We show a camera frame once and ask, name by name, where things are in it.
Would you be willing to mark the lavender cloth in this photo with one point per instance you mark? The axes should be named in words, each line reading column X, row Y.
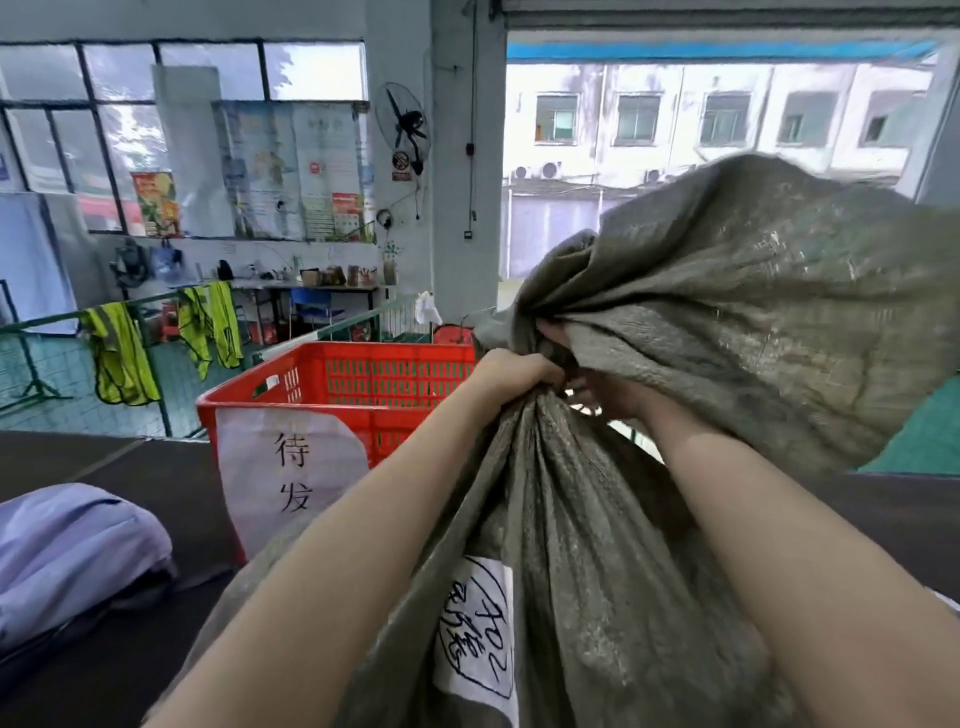
column 67, row 547

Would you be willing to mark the person's right forearm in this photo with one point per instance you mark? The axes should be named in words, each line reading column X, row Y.
column 787, row 562

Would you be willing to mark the red cloth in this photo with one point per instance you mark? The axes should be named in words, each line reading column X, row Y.
column 454, row 336

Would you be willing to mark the white air conditioner unit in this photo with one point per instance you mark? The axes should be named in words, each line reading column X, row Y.
column 523, row 173
column 653, row 176
column 551, row 170

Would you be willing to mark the person's left forearm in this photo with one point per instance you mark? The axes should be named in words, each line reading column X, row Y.
column 337, row 562

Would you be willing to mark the pale leaning board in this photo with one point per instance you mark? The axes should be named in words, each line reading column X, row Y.
column 34, row 262

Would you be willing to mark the black backpack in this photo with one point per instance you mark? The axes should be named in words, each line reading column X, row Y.
column 130, row 262

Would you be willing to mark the black tripod stand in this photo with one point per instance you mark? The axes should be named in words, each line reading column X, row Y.
column 34, row 386

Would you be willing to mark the red plastic crate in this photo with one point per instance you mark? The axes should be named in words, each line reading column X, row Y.
column 352, row 350

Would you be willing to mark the pale notice posters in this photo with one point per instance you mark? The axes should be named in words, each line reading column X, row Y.
column 262, row 172

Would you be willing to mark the person's right hand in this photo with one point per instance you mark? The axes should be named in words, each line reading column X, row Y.
column 607, row 397

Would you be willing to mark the orange green poster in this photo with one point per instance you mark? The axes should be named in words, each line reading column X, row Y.
column 156, row 206

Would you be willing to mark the green metal railing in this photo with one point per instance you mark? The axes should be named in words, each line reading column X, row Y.
column 37, row 323

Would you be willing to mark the white plastic bag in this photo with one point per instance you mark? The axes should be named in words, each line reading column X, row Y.
column 427, row 309

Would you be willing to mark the cluttered workbench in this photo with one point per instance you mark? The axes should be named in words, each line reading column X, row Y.
column 322, row 286

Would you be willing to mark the blue chair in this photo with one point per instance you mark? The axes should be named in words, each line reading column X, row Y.
column 311, row 300

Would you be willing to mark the large grey-green woven sack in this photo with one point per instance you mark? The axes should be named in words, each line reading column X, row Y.
column 750, row 300

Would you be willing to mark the person's left hand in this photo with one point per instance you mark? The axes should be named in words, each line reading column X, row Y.
column 517, row 375

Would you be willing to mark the black wall fan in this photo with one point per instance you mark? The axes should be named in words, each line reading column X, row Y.
column 405, row 124

